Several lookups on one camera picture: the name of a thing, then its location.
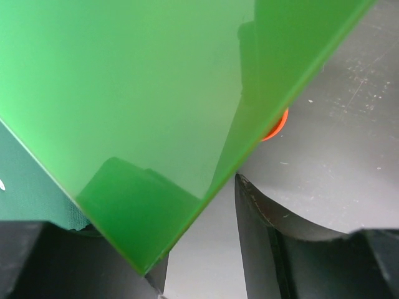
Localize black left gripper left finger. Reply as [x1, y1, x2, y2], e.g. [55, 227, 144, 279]
[1, 221, 168, 298]

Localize light green plastic folder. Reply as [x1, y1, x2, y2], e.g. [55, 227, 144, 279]
[1, 1, 373, 275]

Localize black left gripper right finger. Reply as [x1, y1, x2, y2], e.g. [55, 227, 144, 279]
[234, 174, 398, 298]

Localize orange plastic spoon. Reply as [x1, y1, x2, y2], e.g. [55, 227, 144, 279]
[261, 108, 289, 142]

